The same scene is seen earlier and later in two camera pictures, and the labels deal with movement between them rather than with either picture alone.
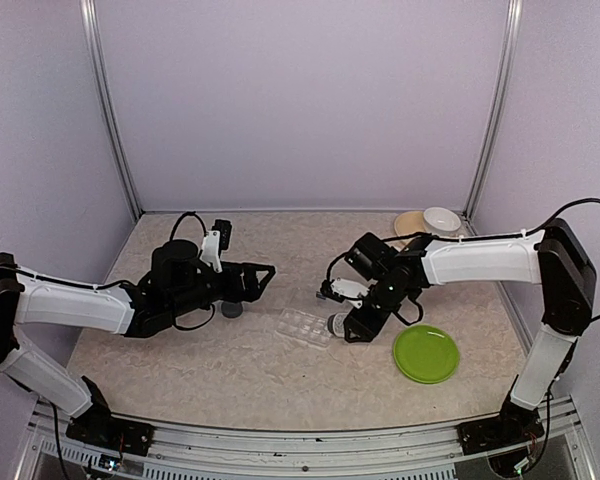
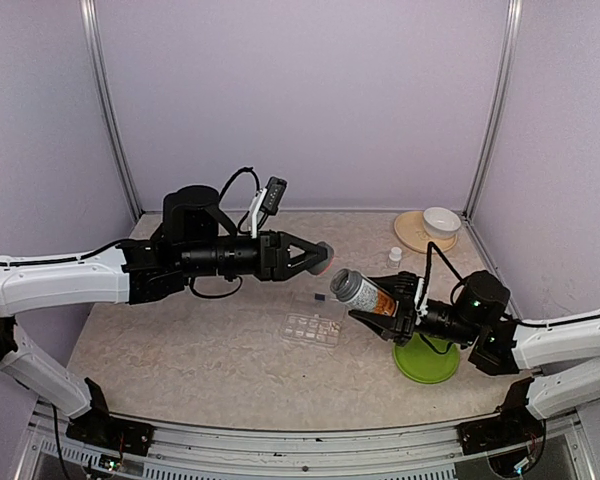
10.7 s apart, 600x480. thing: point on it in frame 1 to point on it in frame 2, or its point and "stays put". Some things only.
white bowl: [441, 221] stays put
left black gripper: [250, 292] to [274, 254]
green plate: [426, 354] stays put
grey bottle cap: [232, 309] to [325, 255]
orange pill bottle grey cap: [335, 324] to [358, 291]
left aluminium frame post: [105, 100] stays put
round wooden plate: [409, 222] stays put
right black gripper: [367, 327] to [405, 318]
